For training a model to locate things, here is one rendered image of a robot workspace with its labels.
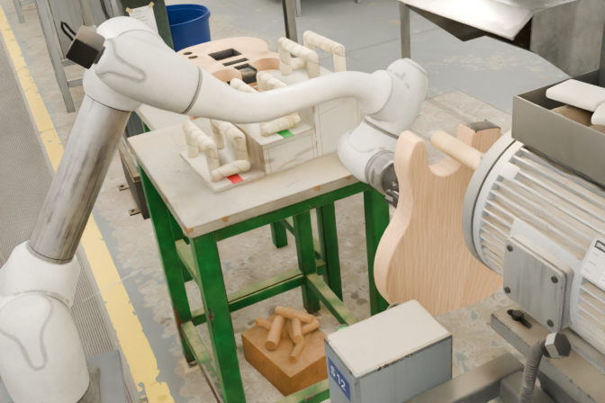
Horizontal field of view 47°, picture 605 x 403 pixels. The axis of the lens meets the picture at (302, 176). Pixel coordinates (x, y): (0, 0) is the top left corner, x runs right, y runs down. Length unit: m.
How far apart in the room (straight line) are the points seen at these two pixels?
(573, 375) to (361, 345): 0.28
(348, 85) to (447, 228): 0.39
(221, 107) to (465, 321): 1.64
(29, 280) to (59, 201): 0.18
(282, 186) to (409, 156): 0.66
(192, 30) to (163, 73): 2.91
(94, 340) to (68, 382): 1.40
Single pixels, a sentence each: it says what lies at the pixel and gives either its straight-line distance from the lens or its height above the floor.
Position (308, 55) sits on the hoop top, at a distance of 1.83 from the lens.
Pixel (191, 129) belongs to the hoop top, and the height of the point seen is 1.05.
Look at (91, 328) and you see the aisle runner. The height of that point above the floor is 0.00.
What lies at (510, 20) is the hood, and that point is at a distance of 0.97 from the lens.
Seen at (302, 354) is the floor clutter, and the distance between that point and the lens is 2.44.
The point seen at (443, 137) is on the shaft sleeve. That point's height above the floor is 1.26.
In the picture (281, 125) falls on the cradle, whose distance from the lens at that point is 1.83.
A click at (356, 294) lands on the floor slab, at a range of 2.87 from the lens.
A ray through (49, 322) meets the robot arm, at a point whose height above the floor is 0.95.
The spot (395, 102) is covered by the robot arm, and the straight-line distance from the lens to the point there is 1.53.
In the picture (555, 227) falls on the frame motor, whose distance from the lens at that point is 0.90.
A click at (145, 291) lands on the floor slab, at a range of 3.10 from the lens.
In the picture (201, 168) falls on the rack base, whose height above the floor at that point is 0.94.
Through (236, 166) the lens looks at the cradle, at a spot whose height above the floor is 0.97.
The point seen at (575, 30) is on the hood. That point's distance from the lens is 1.02.
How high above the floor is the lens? 1.80
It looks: 29 degrees down
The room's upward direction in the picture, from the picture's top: 6 degrees counter-clockwise
